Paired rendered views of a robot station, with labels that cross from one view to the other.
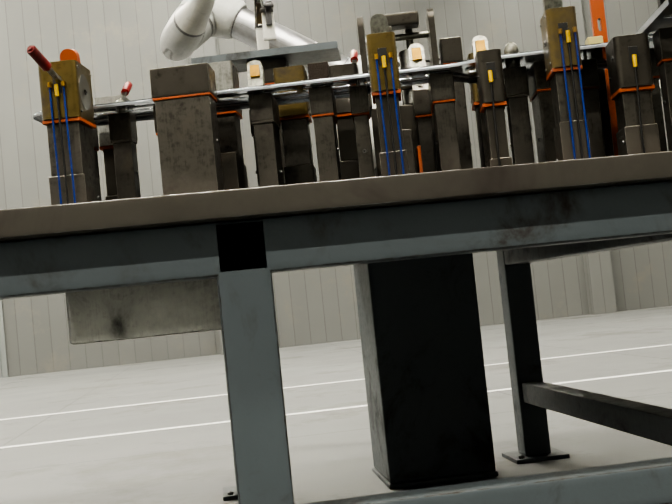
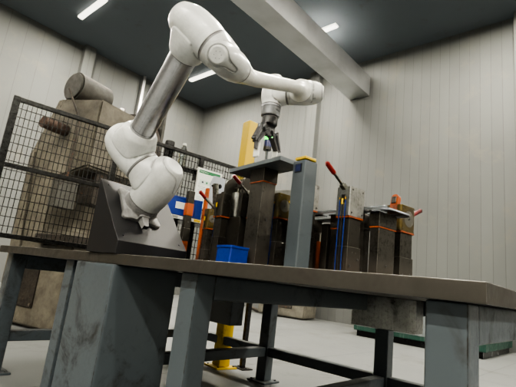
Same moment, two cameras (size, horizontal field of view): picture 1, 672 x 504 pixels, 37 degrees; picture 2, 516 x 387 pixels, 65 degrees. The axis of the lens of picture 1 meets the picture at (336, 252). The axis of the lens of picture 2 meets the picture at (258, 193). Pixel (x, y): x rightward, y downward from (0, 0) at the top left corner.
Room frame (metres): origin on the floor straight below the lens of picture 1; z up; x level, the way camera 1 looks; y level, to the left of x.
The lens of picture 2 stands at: (3.69, 1.44, 0.65)
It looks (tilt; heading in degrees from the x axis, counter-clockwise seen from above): 12 degrees up; 229
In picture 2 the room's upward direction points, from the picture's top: 7 degrees clockwise
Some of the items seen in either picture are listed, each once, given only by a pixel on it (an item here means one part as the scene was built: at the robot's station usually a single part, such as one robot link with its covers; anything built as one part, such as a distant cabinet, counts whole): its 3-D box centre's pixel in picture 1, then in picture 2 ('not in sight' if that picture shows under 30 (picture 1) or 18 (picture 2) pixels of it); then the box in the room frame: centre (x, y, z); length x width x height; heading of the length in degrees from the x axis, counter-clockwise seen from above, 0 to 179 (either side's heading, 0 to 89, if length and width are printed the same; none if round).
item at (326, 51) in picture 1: (267, 59); (264, 168); (2.53, 0.12, 1.16); 0.37 x 0.14 x 0.02; 86
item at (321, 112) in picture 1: (328, 156); not in sight; (2.19, -0.01, 0.84); 0.12 x 0.05 x 0.29; 176
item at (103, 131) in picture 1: (122, 175); (345, 233); (2.40, 0.49, 0.88); 0.12 x 0.07 x 0.36; 176
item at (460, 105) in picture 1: (459, 127); not in sight; (2.38, -0.32, 0.91); 0.07 x 0.05 x 0.42; 176
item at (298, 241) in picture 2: not in sight; (300, 216); (2.55, 0.38, 0.92); 0.08 x 0.08 x 0.44; 86
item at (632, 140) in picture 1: (636, 110); not in sight; (1.94, -0.61, 0.84); 0.12 x 0.07 x 0.28; 176
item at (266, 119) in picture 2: not in sight; (269, 127); (2.54, 0.12, 1.36); 0.08 x 0.07 x 0.09; 11
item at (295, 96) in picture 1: (348, 84); (286, 219); (2.18, -0.06, 1.00); 1.38 x 0.22 x 0.02; 86
